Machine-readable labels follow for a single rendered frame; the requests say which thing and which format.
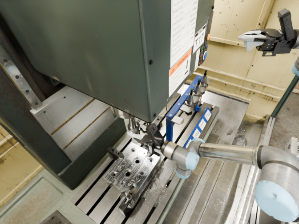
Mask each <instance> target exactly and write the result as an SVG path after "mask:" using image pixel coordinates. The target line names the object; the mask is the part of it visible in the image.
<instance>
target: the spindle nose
mask: <svg viewBox="0 0 299 224"><path fill-rule="evenodd" d="M110 107H111V109H112V111H113V113H114V115H116V116H117V117H119V118H123V119H131V118H135V117H134V116H131V115H129V114H127V113H125V112H123V111H121V110H118V109H116V108H114V107H112V106H110Z"/></svg>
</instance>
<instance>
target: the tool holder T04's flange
mask: <svg viewBox="0 0 299 224"><path fill-rule="evenodd" d="M137 124H138V127H137V128H135V129H131V128H130V127H129V124H128V125H127V128H128V131H129V132H130V133H132V134H134V133H137V131H138V130H140V124H139V122H137Z"/></svg>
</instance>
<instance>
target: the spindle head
mask: <svg viewBox="0 0 299 224"><path fill-rule="evenodd" d="M214 2H215V0H198V8H197V16H196V25H195V33H196V32H197V31H198V30H199V29H200V28H202V27H203V26H204V25H205V24H206V29H207V23H208V17H209V15H210V14H211V13H212V12H213V9H214ZM0 16H1V18H2V19H3V21H4V23H5V24H6V26H7V27H8V29H9V31H10V33H11V34H12V36H13V37H14V39H15V41H16V42H17V44H18V45H19V47H20V49H21V50H22V52H23V54H24V55H25V57H26V59H27V60H28V62H29V63H30V65H31V67H32V68H33V69H34V71H36V72H38V73H41V74H43V75H45V76H47V77H49V78H51V79H54V80H56V81H58V82H60V83H62V84H65V85H67V86H69V87H71V88H73V89H75V90H78V91H80V92H81V93H84V94H86V95H88V96H90V97H92V98H94V99H97V100H99V101H101V102H103V103H105V104H108V105H110V106H112V107H114V108H116V109H118V110H121V111H123V112H125V113H127V114H129V115H131V116H134V117H136V118H138V119H140V120H142V121H144V122H147V123H149V124H151V123H152V122H153V121H154V120H155V119H156V117H157V116H158V115H159V114H160V112H161V111H162V110H163V109H164V107H165V106H166V105H167V104H168V103H169V102H170V100H171V99H172V98H173V97H174V95H175V94H176V93H177V92H178V90H179V89H180V88H181V87H182V85H183V84H184V83H185V82H186V81H187V80H188V78H189V77H190V76H191V75H192V73H193V72H194V67H195V60H196V53H197V51H198V49H200V48H201V46H202V45H204V43H205V37H206V30H205V36H204V42H203V43H202V44H201V46H200V47H199V48H198V49H197V50H196V51H195V52H194V53H193V46H192V47H191V48H192V49H191V48H190V49H191V58H190V70H189V74H188V76H187V77H186V78H185V79H184V80H183V81H182V82H181V84H180V85H179V86H178V87H177V88H176V90H175V91H174V92H173V93H172V94H171V96H170V97H169V70H170V69H171V68H172V67H173V66H174V65H175V64H176V63H177V62H178V61H179V60H180V59H181V58H180V59H179V60H178V61H177V62H176V63H175V64H174V65H173V66H172V67H171V68H170V47H171V0H0ZM195 33H194V34H195ZM190 49H189V50H190ZM189 50H188V51H189ZM188 51H187V52H188ZM187 52H186V53H187ZM186 53H185V54H186ZM185 54H184V55H185ZM184 55H183V56H184Z"/></svg>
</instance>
